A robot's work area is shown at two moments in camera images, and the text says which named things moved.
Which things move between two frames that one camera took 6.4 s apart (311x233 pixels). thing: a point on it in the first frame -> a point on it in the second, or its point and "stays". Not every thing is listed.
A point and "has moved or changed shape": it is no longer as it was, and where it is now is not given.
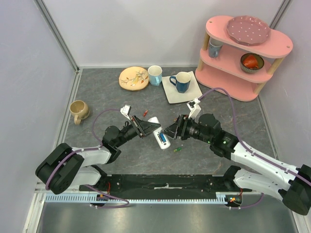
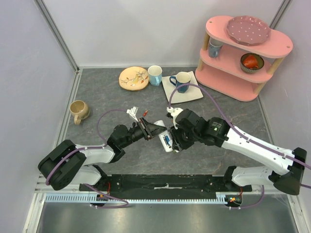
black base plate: [165, 183] stays
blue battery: [161, 134] -> [167, 140]
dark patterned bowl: [260, 63] stays
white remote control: [162, 139] has moved or changed shape
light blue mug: [155, 74] stays
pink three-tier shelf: [241, 70] stays
